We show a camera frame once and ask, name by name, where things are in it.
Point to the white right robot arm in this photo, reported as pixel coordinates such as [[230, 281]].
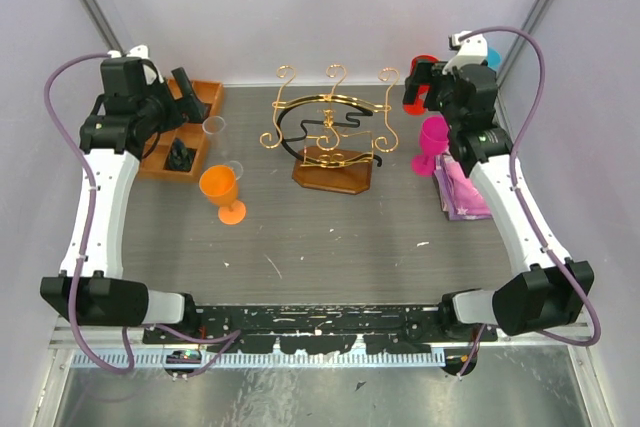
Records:
[[548, 289]]

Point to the red wine glass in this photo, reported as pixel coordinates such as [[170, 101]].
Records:
[[417, 84]]

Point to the aluminium front rail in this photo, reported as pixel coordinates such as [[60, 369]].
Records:
[[175, 349]]

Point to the dark green rolled tie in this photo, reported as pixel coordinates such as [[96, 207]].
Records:
[[180, 157]]

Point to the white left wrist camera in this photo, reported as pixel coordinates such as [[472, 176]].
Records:
[[141, 51]]

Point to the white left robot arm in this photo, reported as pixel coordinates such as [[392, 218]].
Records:
[[135, 106]]

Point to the orange wine glass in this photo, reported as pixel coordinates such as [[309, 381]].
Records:
[[219, 185]]

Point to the gold wire glass rack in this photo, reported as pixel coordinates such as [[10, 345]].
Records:
[[336, 153]]

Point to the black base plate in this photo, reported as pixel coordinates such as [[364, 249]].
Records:
[[323, 329]]

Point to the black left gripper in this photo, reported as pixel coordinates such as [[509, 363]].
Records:
[[189, 106]]

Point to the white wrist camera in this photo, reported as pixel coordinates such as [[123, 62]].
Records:
[[469, 50], [141, 51]]

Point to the blue wine glass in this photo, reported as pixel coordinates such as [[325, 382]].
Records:
[[493, 59]]

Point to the purple cartoon pouch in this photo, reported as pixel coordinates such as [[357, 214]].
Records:
[[460, 200]]

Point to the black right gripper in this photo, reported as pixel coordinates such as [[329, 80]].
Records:
[[426, 73]]

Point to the pink wine glass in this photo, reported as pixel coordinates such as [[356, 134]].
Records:
[[433, 141]]

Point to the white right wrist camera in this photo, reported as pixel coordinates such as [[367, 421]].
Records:
[[469, 50]]

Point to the wooden compartment tray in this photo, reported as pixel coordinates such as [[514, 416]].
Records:
[[157, 165]]

